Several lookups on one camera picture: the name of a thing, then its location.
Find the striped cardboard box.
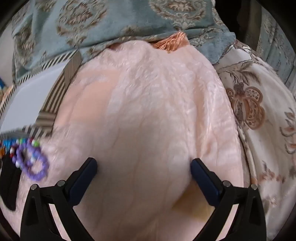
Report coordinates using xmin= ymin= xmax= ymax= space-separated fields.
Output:
xmin=0 ymin=50 xmax=84 ymax=141

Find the blue bead bracelet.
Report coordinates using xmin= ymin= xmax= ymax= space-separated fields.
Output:
xmin=2 ymin=140 xmax=18 ymax=151

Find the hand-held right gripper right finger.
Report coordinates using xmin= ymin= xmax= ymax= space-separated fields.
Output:
xmin=190 ymin=158 xmax=267 ymax=241

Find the black oval case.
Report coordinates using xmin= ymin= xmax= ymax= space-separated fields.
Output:
xmin=0 ymin=151 xmax=22 ymax=211

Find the blue damask cushion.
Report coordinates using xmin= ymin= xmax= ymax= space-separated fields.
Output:
xmin=11 ymin=0 xmax=236 ymax=81

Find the cream floral pillow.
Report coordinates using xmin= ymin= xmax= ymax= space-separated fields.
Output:
xmin=213 ymin=39 xmax=296 ymax=232

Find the pink crinkled blanket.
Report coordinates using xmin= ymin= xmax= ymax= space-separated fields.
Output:
xmin=0 ymin=39 xmax=257 ymax=241

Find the purple bead bracelet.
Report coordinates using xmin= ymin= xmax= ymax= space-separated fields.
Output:
xmin=13 ymin=141 xmax=50 ymax=181

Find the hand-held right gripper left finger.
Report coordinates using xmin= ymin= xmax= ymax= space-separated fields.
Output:
xmin=20 ymin=157 xmax=97 ymax=241

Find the mixed colour bead bracelet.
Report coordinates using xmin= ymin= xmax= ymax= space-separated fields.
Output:
xmin=16 ymin=138 xmax=41 ymax=167

